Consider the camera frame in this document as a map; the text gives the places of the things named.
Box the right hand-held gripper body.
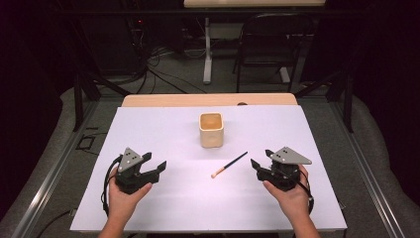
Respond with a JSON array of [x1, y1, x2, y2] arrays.
[[258, 146, 313, 192]]

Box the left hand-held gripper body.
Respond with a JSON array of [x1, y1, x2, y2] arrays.
[[114, 147, 161, 195]]

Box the beige square cup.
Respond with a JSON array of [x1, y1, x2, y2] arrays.
[[198, 111, 226, 149]]

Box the person's left hand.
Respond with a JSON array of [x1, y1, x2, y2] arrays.
[[107, 167, 154, 222]]

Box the person's right hand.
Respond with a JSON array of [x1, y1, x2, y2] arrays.
[[262, 164, 312, 226]]

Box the white table mat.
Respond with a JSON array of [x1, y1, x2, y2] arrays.
[[69, 104, 348, 233]]

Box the black metal stand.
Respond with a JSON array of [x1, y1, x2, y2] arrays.
[[294, 67, 355, 134], [53, 0, 132, 133]]

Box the black folding chair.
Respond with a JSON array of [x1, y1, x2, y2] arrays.
[[232, 12, 315, 94]]

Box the white-legged desk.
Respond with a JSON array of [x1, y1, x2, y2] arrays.
[[182, 0, 327, 85]]

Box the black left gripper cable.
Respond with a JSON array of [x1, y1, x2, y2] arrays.
[[100, 155, 124, 218]]

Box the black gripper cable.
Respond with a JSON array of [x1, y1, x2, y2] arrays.
[[290, 170, 315, 215], [100, 155, 124, 218]]

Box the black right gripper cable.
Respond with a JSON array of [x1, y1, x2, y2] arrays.
[[290, 170, 315, 215]]

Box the aluminium floor rail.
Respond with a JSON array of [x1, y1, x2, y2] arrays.
[[330, 98, 409, 238], [11, 98, 100, 238]]

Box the black floor cable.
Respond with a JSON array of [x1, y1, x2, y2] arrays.
[[35, 207, 77, 238]]

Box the bundle of floor cables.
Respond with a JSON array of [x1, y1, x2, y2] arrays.
[[130, 43, 207, 95]]

